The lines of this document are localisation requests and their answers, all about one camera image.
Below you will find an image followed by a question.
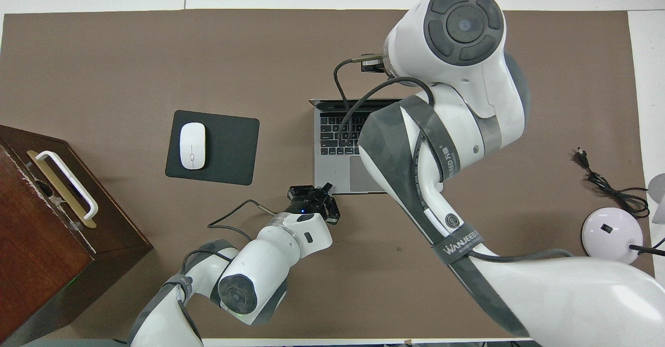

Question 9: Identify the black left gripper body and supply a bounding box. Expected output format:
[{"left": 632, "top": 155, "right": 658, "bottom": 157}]
[{"left": 287, "top": 183, "right": 341, "bottom": 226}]

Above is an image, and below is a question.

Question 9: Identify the grey aluminium laptop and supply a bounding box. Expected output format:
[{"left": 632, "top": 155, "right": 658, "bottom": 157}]
[{"left": 309, "top": 98, "right": 405, "bottom": 194}]

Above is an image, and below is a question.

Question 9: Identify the black mouse pad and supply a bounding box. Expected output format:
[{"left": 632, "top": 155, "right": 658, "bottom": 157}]
[{"left": 165, "top": 110, "right": 260, "bottom": 186}]

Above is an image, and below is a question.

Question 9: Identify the white computer mouse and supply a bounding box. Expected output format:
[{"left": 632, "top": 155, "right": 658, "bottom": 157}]
[{"left": 179, "top": 123, "right": 207, "bottom": 170}]

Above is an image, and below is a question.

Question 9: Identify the brown table mat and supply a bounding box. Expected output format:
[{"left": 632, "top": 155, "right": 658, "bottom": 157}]
[{"left": 0, "top": 8, "right": 661, "bottom": 340}]

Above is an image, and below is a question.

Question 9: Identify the dark wooden box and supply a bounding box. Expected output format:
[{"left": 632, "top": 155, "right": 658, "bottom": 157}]
[{"left": 0, "top": 125, "right": 154, "bottom": 345}]

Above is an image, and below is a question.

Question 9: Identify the white desk lamp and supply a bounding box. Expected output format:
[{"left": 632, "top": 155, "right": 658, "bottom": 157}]
[{"left": 581, "top": 173, "right": 665, "bottom": 264}]

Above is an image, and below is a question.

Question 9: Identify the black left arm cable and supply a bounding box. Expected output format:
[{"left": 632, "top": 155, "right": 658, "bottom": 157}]
[{"left": 179, "top": 199, "right": 277, "bottom": 306}]

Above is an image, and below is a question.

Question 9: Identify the white box handle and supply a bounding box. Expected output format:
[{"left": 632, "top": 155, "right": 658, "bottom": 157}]
[{"left": 35, "top": 151, "right": 99, "bottom": 220}]

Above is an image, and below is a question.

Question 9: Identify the black lamp power cable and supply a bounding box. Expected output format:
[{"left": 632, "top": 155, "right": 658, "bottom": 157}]
[{"left": 573, "top": 148, "right": 665, "bottom": 249}]

